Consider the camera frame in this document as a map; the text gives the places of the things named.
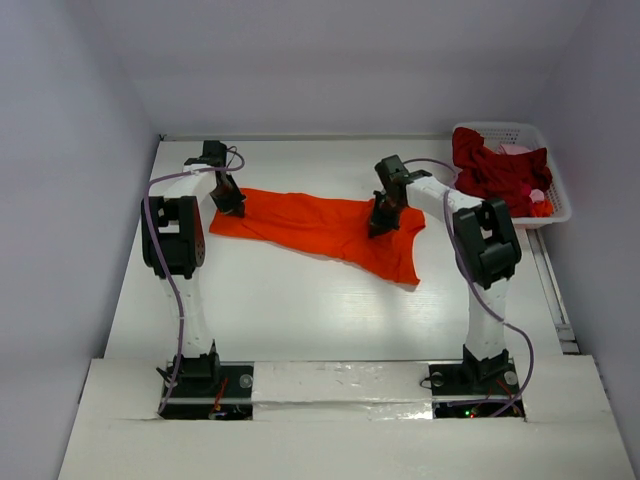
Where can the white plastic basket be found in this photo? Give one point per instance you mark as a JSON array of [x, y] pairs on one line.
[[496, 133]]

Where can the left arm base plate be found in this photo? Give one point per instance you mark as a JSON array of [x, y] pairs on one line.
[[198, 399]]

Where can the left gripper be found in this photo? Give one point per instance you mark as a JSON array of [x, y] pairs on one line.
[[234, 206]]

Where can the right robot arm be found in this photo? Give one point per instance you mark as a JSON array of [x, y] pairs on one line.
[[486, 251]]

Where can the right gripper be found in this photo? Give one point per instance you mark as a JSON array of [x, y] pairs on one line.
[[383, 216]]

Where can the orange t shirt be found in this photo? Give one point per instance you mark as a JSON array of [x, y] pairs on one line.
[[333, 228]]

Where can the dark red t shirt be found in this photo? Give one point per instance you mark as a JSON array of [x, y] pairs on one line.
[[482, 172]]

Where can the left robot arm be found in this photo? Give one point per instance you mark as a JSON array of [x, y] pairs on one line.
[[174, 248]]

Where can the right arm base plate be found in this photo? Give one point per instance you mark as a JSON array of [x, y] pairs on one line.
[[475, 400]]

